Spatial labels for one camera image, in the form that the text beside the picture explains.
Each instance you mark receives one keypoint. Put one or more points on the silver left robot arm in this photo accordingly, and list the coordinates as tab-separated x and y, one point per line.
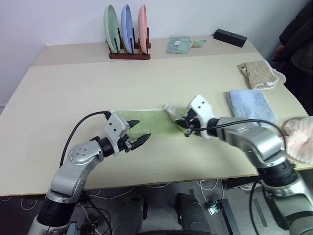
73	171

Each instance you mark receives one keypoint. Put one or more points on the blue plate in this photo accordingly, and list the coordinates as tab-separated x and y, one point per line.
127	25

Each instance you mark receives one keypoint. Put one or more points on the folded beige towel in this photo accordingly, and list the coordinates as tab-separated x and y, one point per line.
260	74

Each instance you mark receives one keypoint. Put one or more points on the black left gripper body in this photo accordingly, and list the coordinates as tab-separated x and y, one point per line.
125	144

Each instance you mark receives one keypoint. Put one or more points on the green plate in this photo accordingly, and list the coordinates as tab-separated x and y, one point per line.
111	27

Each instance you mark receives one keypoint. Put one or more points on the long black box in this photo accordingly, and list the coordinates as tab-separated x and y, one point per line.
230	37

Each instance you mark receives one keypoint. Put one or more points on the dark wooden plate rack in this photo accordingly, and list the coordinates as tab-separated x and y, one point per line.
129	56

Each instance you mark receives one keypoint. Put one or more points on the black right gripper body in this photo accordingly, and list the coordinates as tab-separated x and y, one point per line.
192	121

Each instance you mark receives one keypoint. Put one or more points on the black table frame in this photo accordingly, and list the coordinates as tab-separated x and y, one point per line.
230	215

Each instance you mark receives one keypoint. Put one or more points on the person in dark clothing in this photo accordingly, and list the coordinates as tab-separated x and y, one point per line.
299	46

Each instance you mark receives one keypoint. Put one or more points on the pink plate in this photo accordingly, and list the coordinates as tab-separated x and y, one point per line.
143	28

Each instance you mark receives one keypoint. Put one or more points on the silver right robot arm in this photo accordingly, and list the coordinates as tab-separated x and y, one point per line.
259	140

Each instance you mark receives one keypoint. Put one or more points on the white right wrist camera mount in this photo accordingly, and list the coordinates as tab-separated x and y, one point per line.
201	107

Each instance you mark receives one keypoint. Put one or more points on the pale pink towel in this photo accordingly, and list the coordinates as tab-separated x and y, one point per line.
299	140

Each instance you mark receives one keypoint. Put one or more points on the green towel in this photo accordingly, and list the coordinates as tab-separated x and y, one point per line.
151	121

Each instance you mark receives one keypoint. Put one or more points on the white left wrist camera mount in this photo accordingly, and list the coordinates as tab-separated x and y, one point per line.
115	127

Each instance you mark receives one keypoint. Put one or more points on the dark rounded shape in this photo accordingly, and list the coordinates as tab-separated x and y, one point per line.
193	213
130	215

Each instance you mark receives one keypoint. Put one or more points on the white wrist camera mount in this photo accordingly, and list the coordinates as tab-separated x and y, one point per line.
201	107
115	127

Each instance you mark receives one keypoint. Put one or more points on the folded light blue towel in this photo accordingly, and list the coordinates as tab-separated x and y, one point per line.
252	106

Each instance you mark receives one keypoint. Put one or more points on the small grey connector box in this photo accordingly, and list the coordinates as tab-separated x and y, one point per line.
212	210

